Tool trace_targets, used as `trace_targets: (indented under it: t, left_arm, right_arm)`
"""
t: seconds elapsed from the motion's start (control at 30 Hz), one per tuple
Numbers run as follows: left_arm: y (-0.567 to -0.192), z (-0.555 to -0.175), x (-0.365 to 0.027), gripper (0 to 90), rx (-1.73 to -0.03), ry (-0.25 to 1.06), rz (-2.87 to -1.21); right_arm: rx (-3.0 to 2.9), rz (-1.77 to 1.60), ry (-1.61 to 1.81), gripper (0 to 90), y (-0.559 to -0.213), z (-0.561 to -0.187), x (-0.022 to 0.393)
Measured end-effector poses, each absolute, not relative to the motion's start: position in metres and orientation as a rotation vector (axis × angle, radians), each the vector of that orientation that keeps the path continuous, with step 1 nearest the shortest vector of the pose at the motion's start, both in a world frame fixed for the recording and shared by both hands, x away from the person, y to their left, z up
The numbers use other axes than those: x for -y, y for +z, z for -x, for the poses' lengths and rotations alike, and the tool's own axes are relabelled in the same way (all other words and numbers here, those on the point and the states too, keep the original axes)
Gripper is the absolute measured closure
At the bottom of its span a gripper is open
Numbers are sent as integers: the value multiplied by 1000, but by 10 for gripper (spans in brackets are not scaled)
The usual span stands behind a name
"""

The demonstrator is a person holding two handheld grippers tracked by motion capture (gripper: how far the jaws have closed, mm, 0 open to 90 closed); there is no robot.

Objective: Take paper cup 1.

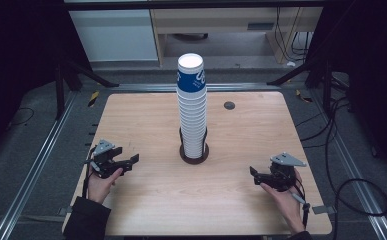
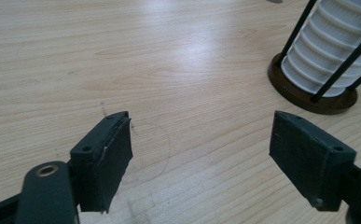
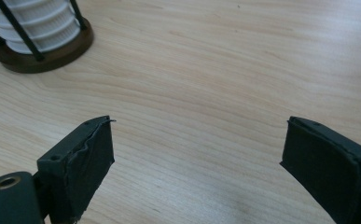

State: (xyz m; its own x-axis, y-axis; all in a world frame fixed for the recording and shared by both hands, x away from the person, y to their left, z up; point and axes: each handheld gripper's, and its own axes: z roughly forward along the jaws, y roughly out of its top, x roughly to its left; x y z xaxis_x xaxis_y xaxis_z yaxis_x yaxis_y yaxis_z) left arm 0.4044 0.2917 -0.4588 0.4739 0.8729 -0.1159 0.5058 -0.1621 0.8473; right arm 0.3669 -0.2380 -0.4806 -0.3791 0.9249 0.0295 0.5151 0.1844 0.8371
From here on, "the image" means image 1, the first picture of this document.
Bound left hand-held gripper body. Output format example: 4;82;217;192
84;139;126;179

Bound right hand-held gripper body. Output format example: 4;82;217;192
269;152;308;193

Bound black cup holder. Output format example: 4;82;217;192
178;126;211;166

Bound stack of paper cups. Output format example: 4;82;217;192
176;52;208;159

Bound person's left hand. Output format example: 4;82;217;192
87;167;124;205

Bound person's right hand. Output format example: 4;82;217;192
259;168;306;235

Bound yellow black tape strip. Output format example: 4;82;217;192
87;90;100;108
295;89;314;104

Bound black metal stand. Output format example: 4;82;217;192
54;59;121;121
266;56;336;116

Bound white cabinet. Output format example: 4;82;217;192
68;9;159;63

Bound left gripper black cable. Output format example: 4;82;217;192
81;146;99;200

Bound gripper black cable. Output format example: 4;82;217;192
81;146;99;200
289;173;312;230

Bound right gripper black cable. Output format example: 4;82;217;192
289;173;312;230

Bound grey table bracket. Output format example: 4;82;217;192
57;205;73;217
311;205;337;216

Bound metal cross rail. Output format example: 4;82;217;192
110;82;282;93

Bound long metal floor rail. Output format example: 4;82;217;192
310;89;387;240
0;90;79;240

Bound thin black floor cable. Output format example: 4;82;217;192
6;106;36;132

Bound hanging black desk cables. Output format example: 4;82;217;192
274;7;313;64

